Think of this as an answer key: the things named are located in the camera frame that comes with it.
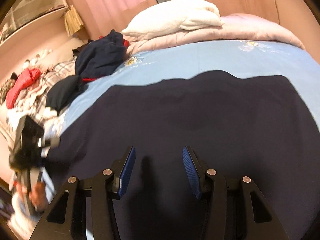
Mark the fuzzy white sleeve forearm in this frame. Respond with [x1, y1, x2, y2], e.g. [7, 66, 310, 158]
[8, 192, 41, 239]

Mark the red garment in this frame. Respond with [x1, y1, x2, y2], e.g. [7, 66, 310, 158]
[5, 68, 42, 109]

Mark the yellow straw hanging item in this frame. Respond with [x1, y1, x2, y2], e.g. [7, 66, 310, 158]
[63, 5, 84, 36]

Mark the plaid checkered clothes pile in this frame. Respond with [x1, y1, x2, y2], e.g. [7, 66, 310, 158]
[1, 49, 76, 145]

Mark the navy and red jacket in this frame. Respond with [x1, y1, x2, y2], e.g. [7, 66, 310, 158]
[74, 30, 127, 83]

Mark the white wall shelf unit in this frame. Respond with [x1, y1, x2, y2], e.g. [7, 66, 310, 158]
[1, 0, 68, 43]

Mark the light blue floral bed sheet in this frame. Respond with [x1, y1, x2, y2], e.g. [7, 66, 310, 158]
[42, 39, 320, 140]

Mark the large dark navy garment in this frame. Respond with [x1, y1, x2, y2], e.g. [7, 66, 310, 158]
[46, 71, 319, 239]

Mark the white folded blanket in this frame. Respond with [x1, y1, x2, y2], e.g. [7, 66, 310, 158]
[121, 0, 223, 40]

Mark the person's left hand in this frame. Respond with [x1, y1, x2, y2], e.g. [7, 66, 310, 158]
[15, 181, 48, 212]

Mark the dark navy folded cloth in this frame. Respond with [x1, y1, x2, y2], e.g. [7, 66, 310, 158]
[46, 75, 85, 115]

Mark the pink quilted comforter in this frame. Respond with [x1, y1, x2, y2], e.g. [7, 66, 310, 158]
[126, 14, 305, 57]

